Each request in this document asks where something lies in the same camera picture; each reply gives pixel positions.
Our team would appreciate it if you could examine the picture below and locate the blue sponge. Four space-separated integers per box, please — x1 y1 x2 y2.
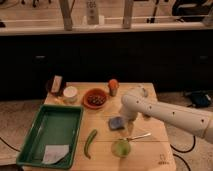
108 117 125 130

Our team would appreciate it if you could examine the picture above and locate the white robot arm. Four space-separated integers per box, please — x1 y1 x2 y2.
121 87 213 144

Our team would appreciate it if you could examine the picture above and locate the green plastic tray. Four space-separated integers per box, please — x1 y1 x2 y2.
16 105 83 169

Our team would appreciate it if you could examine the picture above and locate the grey cloth in tray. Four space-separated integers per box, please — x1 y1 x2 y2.
42 145 69 164

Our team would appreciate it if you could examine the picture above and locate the metal spoon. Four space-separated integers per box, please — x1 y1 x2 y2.
119 133 151 142

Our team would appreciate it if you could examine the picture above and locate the green cup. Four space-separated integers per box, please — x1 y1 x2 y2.
111 139 131 157

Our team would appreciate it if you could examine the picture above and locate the orange bowl with beans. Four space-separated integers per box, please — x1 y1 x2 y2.
82 88 108 110

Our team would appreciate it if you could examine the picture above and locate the white round container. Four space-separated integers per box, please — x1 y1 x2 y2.
63 86 78 103

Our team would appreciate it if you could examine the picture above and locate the black device on floor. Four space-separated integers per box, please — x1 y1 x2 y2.
184 91 211 108

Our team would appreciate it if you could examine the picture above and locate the white remote on shelf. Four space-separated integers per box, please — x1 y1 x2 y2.
86 0 99 25

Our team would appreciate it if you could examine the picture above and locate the black cable on floor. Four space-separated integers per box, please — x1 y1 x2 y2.
170 134 198 171

